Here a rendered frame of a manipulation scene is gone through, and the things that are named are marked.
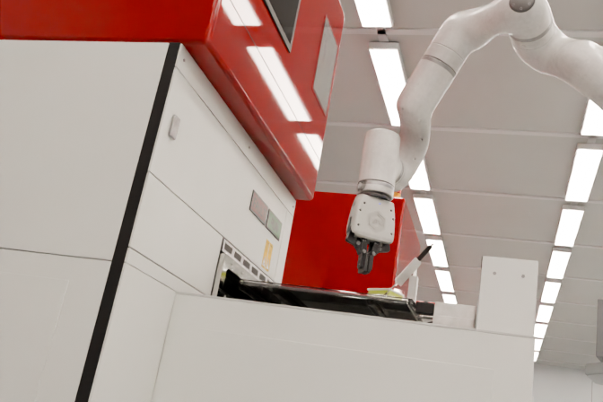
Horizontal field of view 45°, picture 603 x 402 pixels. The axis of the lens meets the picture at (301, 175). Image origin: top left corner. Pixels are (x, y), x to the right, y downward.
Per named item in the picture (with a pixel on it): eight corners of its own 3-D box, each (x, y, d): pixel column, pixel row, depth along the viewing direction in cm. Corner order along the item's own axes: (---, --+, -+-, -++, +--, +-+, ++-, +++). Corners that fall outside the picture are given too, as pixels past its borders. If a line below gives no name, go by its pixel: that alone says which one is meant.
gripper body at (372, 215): (362, 185, 162) (354, 232, 158) (402, 196, 165) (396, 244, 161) (347, 193, 169) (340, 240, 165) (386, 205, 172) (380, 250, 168)
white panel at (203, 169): (111, 260, 116) (169, 42, 130) (260, 345, 189) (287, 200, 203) (129, 262, 115) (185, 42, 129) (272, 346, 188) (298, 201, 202)
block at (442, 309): (433, 315, 145) (434, 300, 146) (434, 318, 148) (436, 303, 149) (475, 320, 142) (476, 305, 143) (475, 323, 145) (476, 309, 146)
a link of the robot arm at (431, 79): (441, 83, 183) (377, 187, 181) (416, 51, 171) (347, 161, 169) (470, 95, 178) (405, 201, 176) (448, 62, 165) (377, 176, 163)
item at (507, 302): (476, 335, 124) (482, 255, 128) (482, 376, 173) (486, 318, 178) (534, 342, 121) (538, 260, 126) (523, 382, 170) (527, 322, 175)
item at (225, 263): (208, 296, 149) (218, 251, 152) (269, 335, 189) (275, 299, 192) (216, 298, 149) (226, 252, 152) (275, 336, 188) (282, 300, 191)
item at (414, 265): (390, 305, 186) (397, 255, 191) (392, 309, 190) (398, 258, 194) (415, 308, 184) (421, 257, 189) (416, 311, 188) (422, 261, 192)
